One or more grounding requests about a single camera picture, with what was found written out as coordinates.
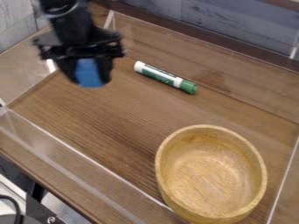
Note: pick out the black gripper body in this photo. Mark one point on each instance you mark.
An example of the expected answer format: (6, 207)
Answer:
(74, 37)

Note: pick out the clear acrylic front wall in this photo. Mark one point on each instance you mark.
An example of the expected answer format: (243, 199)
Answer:
(102, 196)

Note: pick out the brown wooden bowl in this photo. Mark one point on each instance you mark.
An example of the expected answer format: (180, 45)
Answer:
(210, 174)

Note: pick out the green white marker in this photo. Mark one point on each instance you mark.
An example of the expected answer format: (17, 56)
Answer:
(164, 77)

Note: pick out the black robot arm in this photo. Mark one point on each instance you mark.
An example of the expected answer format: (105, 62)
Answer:
(80, 47)

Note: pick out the blue block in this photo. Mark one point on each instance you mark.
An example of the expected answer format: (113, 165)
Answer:
(86, 74)

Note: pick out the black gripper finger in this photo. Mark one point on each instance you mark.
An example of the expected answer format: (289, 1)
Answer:
(104, 68)
(66, 65)

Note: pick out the black metal base plate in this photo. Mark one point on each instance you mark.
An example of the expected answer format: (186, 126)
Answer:
(40, 213)

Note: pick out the clear acrylic triangle bracket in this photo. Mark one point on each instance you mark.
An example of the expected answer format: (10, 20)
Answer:
(110, 21)

